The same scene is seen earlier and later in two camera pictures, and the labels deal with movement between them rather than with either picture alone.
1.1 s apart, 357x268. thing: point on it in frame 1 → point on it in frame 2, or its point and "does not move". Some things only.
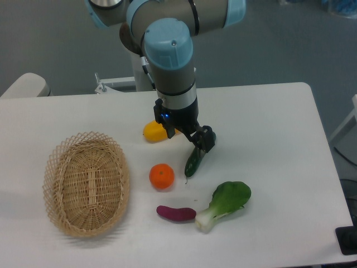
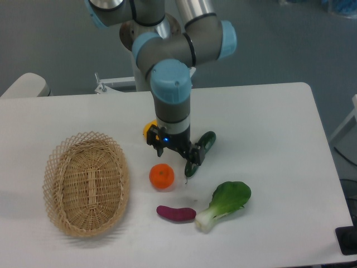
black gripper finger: (170, 130) → (159, 151)
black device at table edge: (346, 237) does not move
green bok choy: (227, 197) does not move
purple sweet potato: (177, 214) does not move
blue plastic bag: (345, 8) does not move
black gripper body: (186, 118) → (159, 138)
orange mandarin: (162, 176) does not move
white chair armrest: (29, 85) does not move
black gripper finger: (204, 137) → (196, 154)
